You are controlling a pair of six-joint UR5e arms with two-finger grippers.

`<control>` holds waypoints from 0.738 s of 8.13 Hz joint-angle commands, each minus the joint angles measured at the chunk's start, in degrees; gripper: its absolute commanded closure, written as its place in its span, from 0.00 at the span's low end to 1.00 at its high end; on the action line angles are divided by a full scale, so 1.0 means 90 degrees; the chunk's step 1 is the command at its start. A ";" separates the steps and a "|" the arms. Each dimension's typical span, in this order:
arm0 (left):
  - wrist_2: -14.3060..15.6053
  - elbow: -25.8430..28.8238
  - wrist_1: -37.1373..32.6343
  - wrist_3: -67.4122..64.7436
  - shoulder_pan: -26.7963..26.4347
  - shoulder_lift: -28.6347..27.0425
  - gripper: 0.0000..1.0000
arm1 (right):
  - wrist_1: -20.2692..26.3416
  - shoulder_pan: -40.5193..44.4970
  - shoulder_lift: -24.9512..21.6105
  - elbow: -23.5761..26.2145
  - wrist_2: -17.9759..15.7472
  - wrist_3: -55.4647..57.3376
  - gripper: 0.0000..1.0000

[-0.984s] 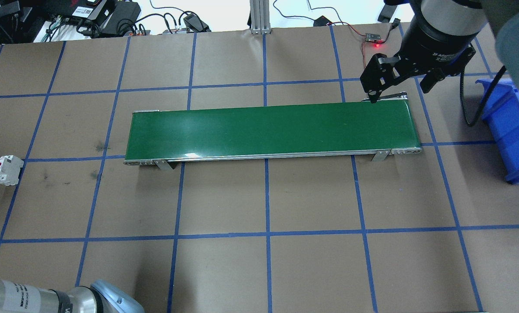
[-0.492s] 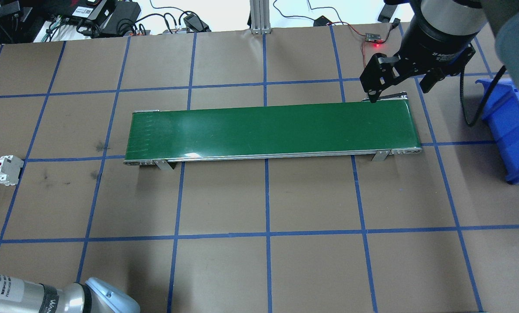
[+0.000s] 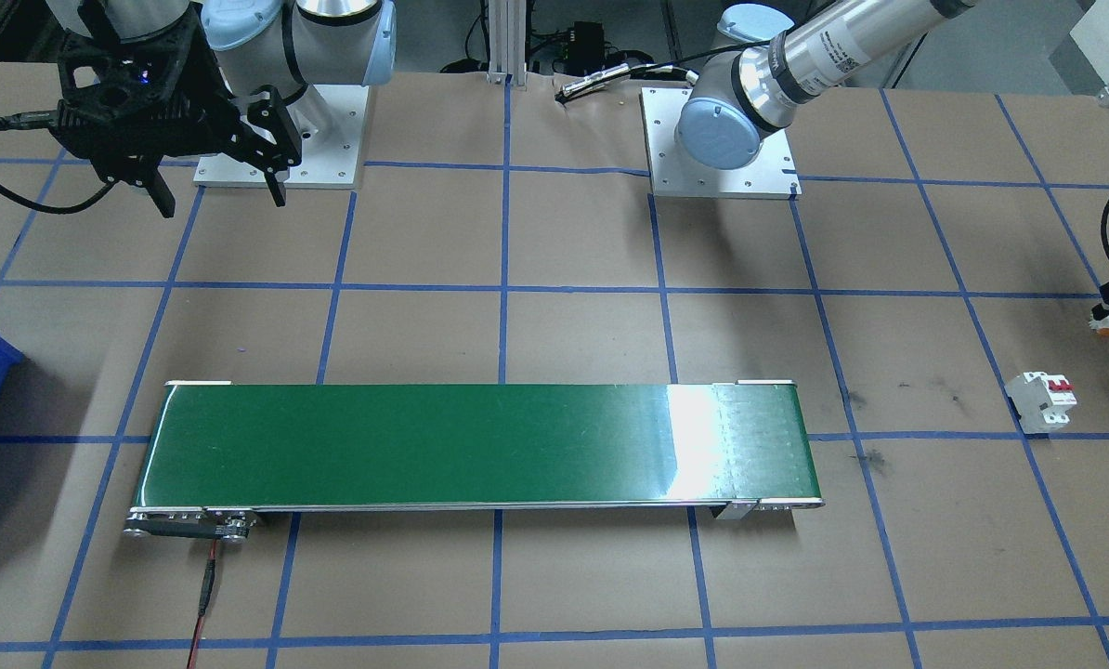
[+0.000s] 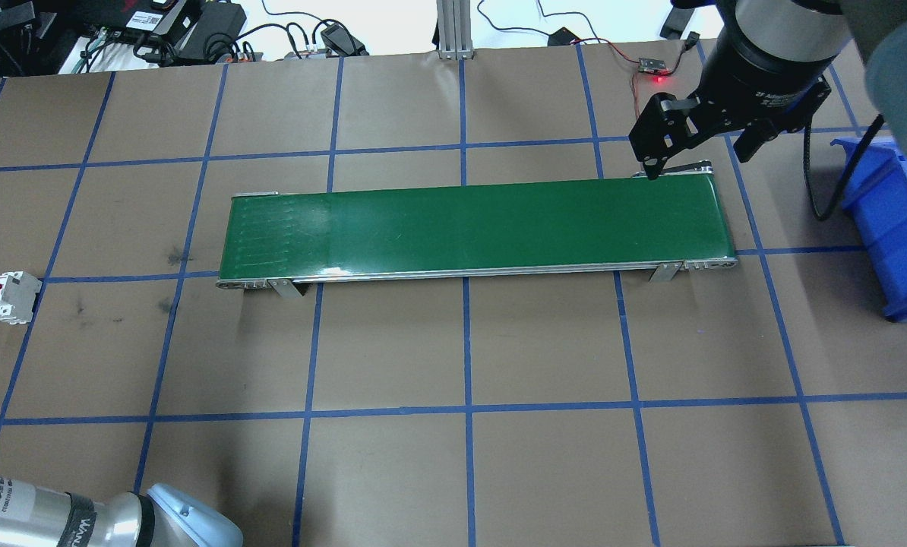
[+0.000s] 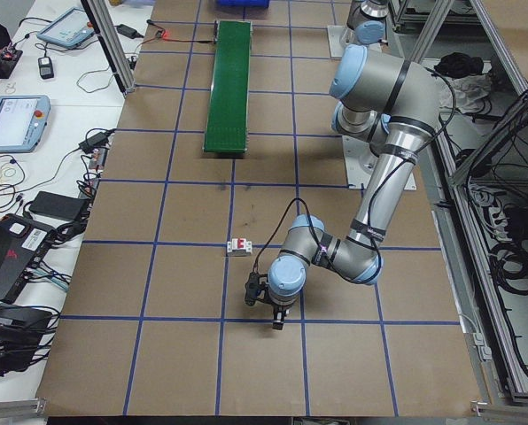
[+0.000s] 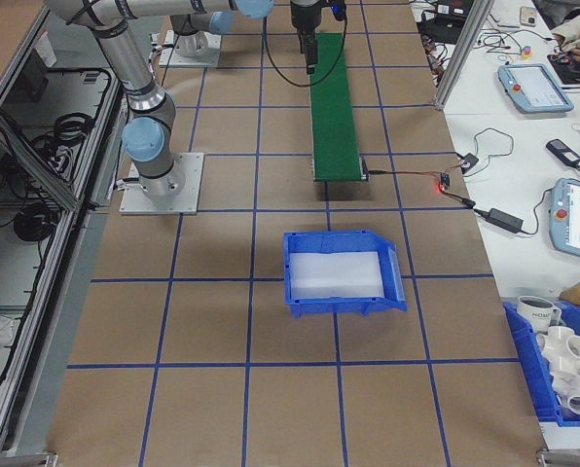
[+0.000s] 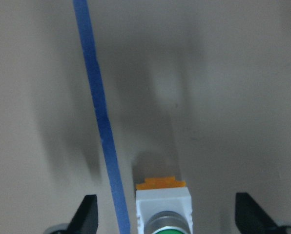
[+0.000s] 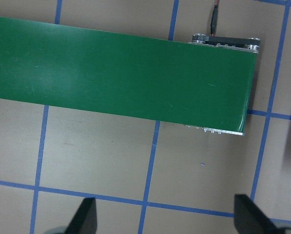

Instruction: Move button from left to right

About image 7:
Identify white green push button switch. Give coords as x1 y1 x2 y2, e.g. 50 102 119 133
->
135 177 194 234

